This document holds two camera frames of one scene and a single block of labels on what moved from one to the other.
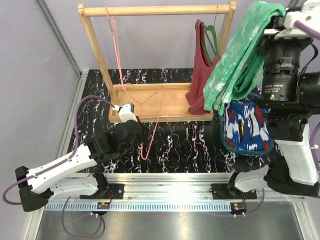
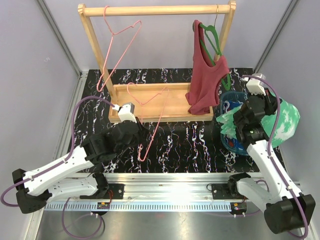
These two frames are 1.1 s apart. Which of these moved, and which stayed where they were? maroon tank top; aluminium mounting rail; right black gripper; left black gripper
Moved: right black gripper
Stayed: left black gripper; maroon tank top; aluminium mounting rail
